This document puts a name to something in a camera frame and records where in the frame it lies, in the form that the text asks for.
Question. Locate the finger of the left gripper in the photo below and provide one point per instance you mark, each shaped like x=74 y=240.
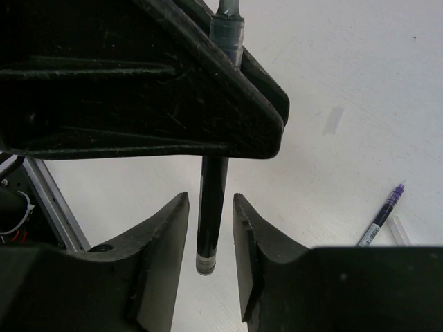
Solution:
x=113 y=79
x=201 y=14

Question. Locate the purple gel pen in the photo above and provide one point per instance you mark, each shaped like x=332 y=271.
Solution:
x=382 y=216

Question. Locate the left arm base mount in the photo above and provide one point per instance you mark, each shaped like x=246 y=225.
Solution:
x=24 y=217

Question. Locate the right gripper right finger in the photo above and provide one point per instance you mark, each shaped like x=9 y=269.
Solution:
x=284 y=286

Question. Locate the clear pen cap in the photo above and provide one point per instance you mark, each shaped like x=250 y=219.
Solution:
x=398 y=232

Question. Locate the aluminium table frame rail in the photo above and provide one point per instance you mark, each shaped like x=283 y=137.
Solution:
x=55 y=206

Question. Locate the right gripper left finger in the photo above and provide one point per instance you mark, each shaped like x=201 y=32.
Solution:
x=128 y=283

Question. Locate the black gel pen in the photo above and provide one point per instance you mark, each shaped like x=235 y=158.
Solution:
x=227 y=32

